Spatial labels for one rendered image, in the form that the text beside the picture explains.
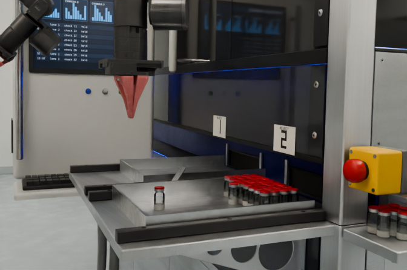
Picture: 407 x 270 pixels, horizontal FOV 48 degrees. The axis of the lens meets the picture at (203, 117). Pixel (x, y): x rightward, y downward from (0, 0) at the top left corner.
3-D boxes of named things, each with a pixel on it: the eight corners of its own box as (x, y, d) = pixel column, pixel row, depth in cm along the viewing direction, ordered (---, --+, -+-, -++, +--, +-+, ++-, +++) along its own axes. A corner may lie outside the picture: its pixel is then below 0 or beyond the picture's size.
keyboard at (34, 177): (138, 175, 167) (138, 168, 167) (149, 182, 154) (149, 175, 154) (21, 181, 152) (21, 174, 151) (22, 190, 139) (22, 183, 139)
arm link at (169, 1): (129, -24, 84) (117, -48, 76) (191, -24, 84) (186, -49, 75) (126, 38, 83) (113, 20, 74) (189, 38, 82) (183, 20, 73)
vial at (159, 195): (162, 207, 93) (162, 186, 93) (166, 210, 91) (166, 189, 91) (152, 208, 92) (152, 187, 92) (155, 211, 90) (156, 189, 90)
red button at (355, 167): (357, 179, 79) (358, 156, 79) (373, 184, 76) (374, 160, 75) (339, 180, 78) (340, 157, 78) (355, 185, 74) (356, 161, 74)
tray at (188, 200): (249, 189, 113) (249, 175, 112) (314, 218, 89) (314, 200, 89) (111, 200, 99) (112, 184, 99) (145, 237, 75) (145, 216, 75)
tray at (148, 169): (224, 165, 147) (224, 155, 147) (264, 181, 123) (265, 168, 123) (119, 171, 134) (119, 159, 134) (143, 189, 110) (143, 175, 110)
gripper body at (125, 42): (164, 71, 78) (165, 27, 77) (104, 69, 74) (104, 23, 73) (154, 72, 84) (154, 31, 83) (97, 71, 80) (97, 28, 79)
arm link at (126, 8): (118, -3, 81) (109, -10, 75) (157, -3, 81) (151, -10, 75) (119, 36, 81) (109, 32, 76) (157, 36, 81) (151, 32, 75)
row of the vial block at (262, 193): (230, 194, 106) (231, 175, 106) (271, 214, 90) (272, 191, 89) (221, 195, 105) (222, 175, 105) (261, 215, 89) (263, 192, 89)
